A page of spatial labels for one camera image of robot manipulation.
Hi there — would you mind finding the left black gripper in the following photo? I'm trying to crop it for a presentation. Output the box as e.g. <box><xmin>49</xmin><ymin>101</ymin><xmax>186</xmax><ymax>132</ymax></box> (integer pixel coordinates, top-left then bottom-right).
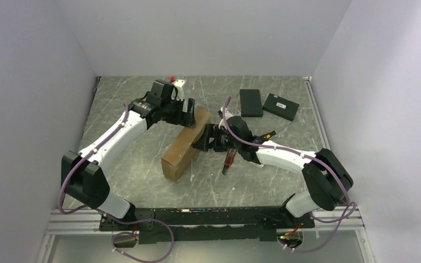
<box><xmin>161</xmin><ymin>95</ymin><xmax>196</xmax><ymax>127</ymax></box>

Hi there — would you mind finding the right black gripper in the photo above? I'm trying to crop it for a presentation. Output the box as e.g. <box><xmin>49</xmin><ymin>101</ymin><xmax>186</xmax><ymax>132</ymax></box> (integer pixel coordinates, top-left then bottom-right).
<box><xmin>194</xmin><ymin>123</ymin><xmax>241</xmax><ymax>152</ymax></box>

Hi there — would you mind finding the red utility knife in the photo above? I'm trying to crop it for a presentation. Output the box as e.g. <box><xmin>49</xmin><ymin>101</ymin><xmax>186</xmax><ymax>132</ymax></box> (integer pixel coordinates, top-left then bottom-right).
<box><xmin>221</xmin><ymin>148</ymin><xmax>237</xmax><ymax>175</ymax></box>

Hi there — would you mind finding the brown cardboard express box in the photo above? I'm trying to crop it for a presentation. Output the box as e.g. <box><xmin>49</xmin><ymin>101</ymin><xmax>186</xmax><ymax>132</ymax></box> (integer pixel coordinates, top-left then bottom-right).
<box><xmin>161</xmin><ymin>108</ymin><xmax>211</xmax><ymax>181</ymax></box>

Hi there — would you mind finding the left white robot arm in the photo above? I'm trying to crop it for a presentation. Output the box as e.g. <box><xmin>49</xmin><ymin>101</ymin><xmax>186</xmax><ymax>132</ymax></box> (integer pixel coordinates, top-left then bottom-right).
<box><xmin>58</xmin><ymin>79</ymin><xmax>196</xmax><ymax>230</ymax></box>

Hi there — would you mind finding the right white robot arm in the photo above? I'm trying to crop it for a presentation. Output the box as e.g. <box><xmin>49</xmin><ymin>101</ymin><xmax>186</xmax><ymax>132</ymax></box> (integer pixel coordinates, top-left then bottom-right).
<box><xmin>193</xmin><ymin>116</ymin><xmax>354</xmax><ymax>227</ymax></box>

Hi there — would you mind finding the black rectangular box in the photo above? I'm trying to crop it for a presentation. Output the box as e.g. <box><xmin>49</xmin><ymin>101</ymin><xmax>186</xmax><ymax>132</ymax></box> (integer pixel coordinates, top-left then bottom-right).
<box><xmin>240</xmin><ymin>89</ymin><xmax>263</xmax><ymax>117</ymax></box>

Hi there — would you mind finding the black box with label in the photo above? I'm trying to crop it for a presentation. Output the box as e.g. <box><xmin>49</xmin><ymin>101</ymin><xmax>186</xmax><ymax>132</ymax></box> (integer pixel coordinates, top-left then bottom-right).
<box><xmin>263</xmin><ymin>93</ymin><xmax>299</xmax><ymax>122</ymax></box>

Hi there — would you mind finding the yellow black screwdriver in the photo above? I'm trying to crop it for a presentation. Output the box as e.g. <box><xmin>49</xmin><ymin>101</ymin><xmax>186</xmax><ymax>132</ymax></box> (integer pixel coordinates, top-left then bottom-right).
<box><xmin>261</xmin><ymin>124</ymin><xmax>290</xmax><ymax>139</ymax></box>

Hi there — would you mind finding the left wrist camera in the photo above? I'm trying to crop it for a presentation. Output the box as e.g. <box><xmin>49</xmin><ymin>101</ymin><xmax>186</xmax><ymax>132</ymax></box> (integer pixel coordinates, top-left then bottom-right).
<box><xmin>169</xmin><ymin>76</ymin><xmax>186</xmax><ymax>101</ymax></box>

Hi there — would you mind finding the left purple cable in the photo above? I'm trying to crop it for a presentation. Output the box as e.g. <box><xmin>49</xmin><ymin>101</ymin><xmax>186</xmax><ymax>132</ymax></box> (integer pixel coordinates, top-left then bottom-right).
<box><xmin>57</xmin><ymin>101</ymin><xmax>175</xmax><ymax>263</ymax></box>

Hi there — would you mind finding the purple cable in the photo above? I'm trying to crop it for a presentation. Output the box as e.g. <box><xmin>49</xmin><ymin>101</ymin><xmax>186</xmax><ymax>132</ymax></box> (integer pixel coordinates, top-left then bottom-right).
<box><xmin>221</xmin><ymin>95</ymin><xmax>357</xmax><ymax>254</ymax></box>
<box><xmin>57</xmin><ymin>101</ymin><xmax>175</xmax><ymax>263</ymax></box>

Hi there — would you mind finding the white network switch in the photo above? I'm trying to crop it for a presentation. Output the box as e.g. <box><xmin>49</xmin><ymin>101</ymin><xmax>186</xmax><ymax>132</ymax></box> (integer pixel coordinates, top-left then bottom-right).
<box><xmin>250</xmin><ymin>162</ymin><xmax>264</xmax><ymax>168</ymax></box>

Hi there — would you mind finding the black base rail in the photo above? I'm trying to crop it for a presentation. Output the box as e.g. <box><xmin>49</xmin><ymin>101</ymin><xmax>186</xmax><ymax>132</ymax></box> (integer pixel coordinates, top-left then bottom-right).
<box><xmin>99</xmin><ymin>206</ymin><xmax>315</xmax><ymax>244</ymax></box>

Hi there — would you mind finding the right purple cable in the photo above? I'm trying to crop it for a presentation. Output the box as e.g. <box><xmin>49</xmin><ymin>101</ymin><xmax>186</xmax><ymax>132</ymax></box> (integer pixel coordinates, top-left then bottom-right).
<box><xmin>221</xmin><ymin>95</ymin><xmax>357</xmax><ymax>254</ymax></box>

